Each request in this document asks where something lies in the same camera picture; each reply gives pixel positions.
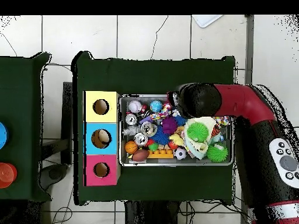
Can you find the wooden box with three holes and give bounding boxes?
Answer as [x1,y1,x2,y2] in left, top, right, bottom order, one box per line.
[83,90,121,187]

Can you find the silver mesh bin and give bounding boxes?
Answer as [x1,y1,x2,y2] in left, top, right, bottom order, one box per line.
[118,94,235,167]

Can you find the blue globe ball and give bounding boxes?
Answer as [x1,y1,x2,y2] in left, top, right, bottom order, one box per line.
[149,100,164,113]

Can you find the purple spiky ball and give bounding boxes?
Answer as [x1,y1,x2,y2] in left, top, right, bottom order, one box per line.
[161,116,179,135]

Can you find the white baseball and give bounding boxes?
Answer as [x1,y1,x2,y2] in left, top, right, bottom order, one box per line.
[127,100,142,114]

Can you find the dark green table cloth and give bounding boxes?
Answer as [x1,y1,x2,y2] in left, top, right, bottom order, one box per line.
[72,50,237,206]

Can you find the green spiky rubber ball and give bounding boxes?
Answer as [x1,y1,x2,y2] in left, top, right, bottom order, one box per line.
[186,121,210,144]

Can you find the cream knitted cloth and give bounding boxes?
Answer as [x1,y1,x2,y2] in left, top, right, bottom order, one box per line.
[183,115,217,160]

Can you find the black white soccer ball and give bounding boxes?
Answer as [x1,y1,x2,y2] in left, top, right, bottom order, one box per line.
[173,146,188,161]

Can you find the orange toy basketball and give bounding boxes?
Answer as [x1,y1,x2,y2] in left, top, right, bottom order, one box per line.
[124,140,138,155]

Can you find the brown toy football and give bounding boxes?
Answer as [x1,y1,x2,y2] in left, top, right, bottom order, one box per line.
[131,149,150,162]

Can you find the green spiky ball with eyes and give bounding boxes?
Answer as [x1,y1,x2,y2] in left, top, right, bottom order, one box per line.
[206,142,229,163]

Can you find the white tray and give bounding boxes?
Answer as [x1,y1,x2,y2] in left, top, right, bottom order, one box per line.
[191,15,224,29]

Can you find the black floor stand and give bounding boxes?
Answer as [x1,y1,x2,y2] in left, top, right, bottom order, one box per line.
[38,81,74,191]

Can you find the small green covered table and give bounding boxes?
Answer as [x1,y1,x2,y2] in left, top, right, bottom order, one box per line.
[0,51,53,203]

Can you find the blue cup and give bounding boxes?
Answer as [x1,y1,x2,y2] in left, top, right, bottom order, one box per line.
[0,121,9,150]

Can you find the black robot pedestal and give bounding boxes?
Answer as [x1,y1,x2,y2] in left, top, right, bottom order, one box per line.
[124,200,180,224]

